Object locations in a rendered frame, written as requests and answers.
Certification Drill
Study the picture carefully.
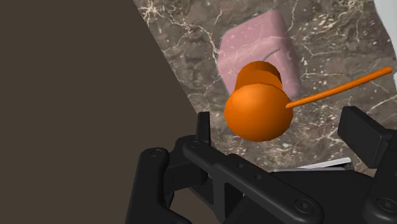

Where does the orange ladle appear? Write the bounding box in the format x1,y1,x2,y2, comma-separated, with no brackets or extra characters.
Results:
223,60,393,143

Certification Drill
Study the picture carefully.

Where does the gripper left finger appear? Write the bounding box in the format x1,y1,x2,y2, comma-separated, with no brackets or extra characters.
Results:
125,111,325,224

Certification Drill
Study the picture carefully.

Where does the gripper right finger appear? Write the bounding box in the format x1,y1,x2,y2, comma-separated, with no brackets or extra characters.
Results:
337,106,397,224

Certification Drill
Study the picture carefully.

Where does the pink rounded box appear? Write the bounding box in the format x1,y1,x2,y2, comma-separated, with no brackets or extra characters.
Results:
217,9,302,101

